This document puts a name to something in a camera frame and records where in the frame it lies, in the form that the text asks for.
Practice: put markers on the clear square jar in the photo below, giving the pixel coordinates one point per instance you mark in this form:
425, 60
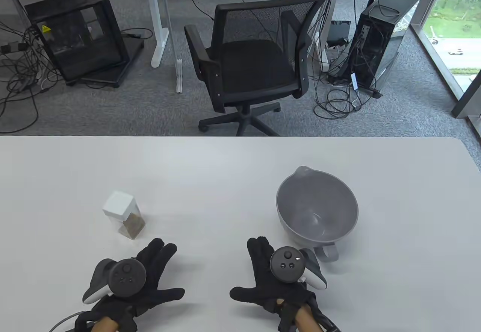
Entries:
137, 221

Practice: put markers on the grey white handheld controller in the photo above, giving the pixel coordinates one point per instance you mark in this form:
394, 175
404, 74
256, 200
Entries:
126, 277
287, 264

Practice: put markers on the black box device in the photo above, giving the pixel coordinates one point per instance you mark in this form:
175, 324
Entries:
338, 31

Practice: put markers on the grey salad bowl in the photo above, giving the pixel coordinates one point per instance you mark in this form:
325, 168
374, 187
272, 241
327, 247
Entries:
319, 204

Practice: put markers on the black computer tower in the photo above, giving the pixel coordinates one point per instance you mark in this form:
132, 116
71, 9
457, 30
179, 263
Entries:
375, 42

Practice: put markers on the white dongle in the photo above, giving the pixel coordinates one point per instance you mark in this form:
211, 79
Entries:
354, 81

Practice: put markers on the white floor strip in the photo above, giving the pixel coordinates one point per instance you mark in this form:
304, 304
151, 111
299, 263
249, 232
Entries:
179, 76

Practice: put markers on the white desk leg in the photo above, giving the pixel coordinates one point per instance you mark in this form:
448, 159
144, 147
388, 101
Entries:
324, 53
159, 27

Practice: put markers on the person's left hand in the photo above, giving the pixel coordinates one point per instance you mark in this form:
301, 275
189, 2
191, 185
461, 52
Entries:
158, 268

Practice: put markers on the window frame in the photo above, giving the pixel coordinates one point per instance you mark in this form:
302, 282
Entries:
466, 99

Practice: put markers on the person's left forearm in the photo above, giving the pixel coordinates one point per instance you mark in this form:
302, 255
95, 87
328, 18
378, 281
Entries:
105, 325

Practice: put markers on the black glass-sided cabinet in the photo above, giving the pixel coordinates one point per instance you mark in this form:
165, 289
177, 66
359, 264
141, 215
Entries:
67, 5

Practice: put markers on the person's right forearm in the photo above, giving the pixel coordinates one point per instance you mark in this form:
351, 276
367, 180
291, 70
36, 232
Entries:
306, 320

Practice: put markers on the brown raisins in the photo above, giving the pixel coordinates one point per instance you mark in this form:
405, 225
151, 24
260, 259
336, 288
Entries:
132, 228

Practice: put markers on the person's right hand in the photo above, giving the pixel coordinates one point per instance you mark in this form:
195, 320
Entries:
261, 268

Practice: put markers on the white square jar lid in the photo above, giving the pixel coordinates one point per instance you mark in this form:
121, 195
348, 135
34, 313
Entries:
117, 204

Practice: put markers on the black mesh office chair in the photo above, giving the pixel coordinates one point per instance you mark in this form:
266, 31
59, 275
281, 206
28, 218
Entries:
255, 65

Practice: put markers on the grey power strip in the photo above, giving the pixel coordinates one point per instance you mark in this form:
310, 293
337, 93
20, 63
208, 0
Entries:
11, 48

